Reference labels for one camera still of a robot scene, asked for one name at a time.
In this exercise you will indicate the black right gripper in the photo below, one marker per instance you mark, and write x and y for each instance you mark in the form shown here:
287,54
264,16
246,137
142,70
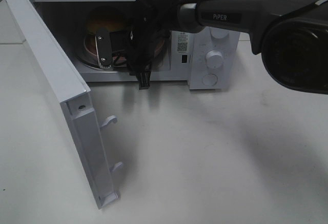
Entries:
151,22

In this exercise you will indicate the pink plate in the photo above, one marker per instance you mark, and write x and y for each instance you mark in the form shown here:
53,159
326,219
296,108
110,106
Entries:
90,48

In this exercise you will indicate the burger with lettuce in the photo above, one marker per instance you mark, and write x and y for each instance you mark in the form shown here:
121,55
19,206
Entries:
106,17

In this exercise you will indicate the white microwave door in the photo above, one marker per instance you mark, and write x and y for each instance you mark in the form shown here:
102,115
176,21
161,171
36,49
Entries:
70,96

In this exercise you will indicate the white dial knob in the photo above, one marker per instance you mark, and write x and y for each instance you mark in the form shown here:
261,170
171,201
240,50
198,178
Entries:
214,59
217,33

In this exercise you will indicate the round white door button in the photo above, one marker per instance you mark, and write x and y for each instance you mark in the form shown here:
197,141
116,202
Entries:
210,80

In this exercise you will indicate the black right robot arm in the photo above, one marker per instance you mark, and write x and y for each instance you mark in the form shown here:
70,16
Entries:
290,35

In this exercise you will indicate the white microwave oven body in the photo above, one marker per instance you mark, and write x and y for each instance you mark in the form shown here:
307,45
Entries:
59,34

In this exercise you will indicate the glass microwave turntable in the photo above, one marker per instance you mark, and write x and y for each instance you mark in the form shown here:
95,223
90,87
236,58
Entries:
159,63

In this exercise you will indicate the white warning label sticker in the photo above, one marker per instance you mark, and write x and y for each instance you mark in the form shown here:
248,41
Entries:
182,40

